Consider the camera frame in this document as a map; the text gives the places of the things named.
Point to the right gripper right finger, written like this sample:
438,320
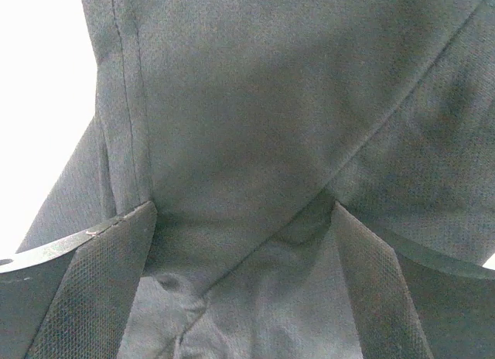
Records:
409,301

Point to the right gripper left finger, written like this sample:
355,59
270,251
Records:
71,298

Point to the black t shirt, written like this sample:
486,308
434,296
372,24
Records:
244,122

